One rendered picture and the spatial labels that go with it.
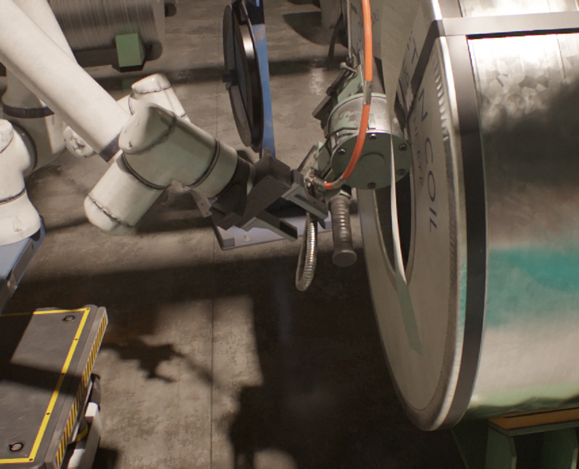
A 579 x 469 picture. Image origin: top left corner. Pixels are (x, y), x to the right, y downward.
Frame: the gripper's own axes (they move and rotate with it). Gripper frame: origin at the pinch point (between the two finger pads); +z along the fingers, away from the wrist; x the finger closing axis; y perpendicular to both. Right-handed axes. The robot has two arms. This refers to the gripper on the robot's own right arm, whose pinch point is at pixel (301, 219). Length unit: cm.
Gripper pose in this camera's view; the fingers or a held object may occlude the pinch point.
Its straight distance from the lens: 131.9
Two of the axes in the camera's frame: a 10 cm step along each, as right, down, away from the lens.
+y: -0.4, -7.7, 6.3
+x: -6.8, 4.9, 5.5
